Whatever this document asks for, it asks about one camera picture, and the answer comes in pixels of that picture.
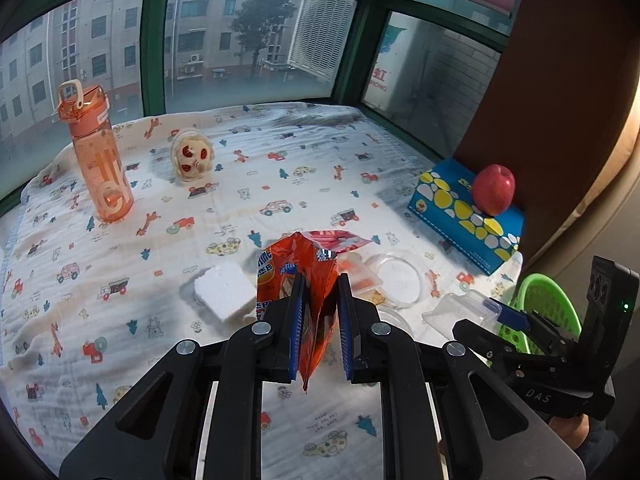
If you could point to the white louvred outdoor unit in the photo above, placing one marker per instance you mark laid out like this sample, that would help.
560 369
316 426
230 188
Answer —
322 35

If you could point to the tree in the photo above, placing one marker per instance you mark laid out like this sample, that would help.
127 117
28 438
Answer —
262 15

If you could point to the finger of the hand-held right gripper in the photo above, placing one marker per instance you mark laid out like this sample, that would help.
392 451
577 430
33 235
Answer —
512 316
480 337

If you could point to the white sign red print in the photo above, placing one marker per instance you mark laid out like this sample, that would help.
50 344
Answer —
395 60

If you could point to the green window frame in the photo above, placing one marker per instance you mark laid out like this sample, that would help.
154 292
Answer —
156 35

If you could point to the blue spotted tissue box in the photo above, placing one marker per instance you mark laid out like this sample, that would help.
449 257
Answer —
450 210

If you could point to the person's right forearm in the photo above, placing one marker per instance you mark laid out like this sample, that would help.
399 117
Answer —
582 435

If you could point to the printed blanket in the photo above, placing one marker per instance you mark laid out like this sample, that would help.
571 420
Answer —
150 260

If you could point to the clear plastic packaging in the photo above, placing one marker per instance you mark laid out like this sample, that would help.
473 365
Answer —
450 310

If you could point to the beige plush toy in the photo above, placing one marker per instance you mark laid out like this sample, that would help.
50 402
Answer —
192 157

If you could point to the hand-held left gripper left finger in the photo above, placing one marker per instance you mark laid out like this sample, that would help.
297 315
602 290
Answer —
295 325

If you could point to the white foam block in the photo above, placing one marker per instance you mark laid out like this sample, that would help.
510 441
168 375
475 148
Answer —
225 287

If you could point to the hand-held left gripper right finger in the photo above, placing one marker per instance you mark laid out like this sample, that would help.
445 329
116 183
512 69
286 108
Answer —
346 325

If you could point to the grey apartment building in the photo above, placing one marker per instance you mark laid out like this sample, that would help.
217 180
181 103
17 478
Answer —
100 35

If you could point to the red foil wrapper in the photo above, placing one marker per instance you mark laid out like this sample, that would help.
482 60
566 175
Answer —
345 240

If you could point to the orange snack bag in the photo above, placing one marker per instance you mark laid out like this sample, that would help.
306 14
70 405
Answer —
320 280

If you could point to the clear plastic lid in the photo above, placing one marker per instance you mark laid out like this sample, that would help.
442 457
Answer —
395 321

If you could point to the red apple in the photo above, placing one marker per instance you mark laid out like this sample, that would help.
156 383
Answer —
494 190

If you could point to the orange water bottle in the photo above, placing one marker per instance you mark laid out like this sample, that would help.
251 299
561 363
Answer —
102 170

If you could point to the green plastic basket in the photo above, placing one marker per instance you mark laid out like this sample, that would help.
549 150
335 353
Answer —
545 295

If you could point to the clear plastic dish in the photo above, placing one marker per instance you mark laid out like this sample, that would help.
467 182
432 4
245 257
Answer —
400 277

